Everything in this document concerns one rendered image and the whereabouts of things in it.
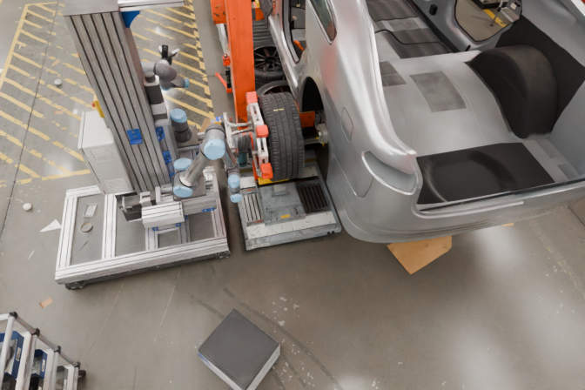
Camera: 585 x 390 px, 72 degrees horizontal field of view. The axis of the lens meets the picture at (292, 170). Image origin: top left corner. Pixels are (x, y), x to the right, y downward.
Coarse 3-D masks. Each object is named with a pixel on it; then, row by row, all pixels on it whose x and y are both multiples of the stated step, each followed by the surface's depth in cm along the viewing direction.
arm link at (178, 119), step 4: (172, 112) 293; (176, 112) 294; (180, 112) 295; (184, 112) 295; (172, 116) 291; (176, 116) 292; (180, 116) 292; (184, 116) 294; (172, 120) 292; (176, 120) 291; (180, 120) 292; (184, 120) 295; (172, 124) 294; (176, 124) 294; (180, 124) 295; (184, 124) 297; (176, 128) 297; (180, 128) 297; (184, 128) 299
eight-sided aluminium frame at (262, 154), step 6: (246, 108) 311; (252, 108) 289; (258, 108) 289; (252, 114) 284; (258, 114) 285; (252, 120) 285; (258, 138) 279; (264, 138) 280; (258, 144) 279; (264, 144) 280; (258, 150) 283; (264, 150) 282; (252, 156) 328; (258, 156) 330; (264, 156) 281; (258, 168) 318; (258, 174) 311
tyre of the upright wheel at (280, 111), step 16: (272, 96) 294; (288, 96) 291; (272, 112) 280; (288, 112) 280; (272, 128) 275; (288, 128) 278; (272, 144) 275; (288, 144) 278; (272, 160) 281; (288, 160) 283; (304, 160) 287; (272, 176) 293; (288, 176) 296
